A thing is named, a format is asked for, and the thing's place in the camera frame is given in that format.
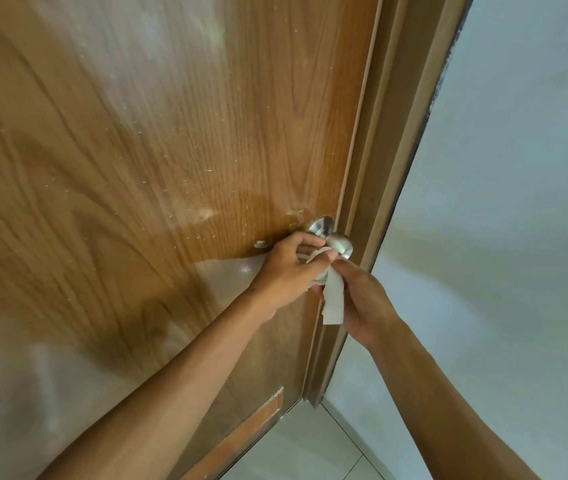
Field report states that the person's left hand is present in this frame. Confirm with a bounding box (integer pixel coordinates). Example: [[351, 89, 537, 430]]
[[247, 231, 339, 324]]

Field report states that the person's right hand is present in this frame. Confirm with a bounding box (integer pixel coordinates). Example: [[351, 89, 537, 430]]
[[317, 261, 405, 353]]

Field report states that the white tissue paper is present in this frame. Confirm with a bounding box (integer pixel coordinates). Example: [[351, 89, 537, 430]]
[[296, 246, 347, 326]]

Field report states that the person's left forearm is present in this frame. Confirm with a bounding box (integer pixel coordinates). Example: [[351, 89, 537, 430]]
[[37, 289, 277, 480]]

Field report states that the person's right forearm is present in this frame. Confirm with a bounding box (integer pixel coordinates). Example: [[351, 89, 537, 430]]
[[370, 319, 568, 480]]

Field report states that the silver door knob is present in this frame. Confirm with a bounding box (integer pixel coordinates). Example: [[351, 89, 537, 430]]
[[306, 216, 354, 284]]

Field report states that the brown wooden door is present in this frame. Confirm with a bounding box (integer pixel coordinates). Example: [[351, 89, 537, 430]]
[[0, 0, 381, 480]]

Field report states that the brown wooden door frame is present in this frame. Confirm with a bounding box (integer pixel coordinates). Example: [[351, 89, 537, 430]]
[[301, 0, 476, 407]]

